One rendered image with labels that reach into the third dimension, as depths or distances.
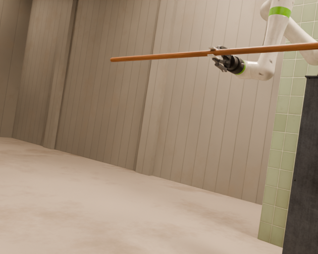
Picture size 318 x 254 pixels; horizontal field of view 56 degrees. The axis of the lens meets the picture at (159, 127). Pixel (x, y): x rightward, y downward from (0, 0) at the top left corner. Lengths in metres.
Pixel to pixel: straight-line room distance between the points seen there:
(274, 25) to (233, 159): 2.74
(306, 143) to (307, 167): 0.13
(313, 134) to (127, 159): 4.00
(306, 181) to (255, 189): 2.39
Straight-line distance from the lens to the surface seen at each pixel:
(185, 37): 5.08
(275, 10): 1.88
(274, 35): 1.83
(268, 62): 1.77
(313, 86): 1.90
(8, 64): 8.74
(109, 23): 6.45
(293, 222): 1.90
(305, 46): 1.37
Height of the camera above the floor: 0.77
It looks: 1 degrees up
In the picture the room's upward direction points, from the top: 8 degrees clockwise
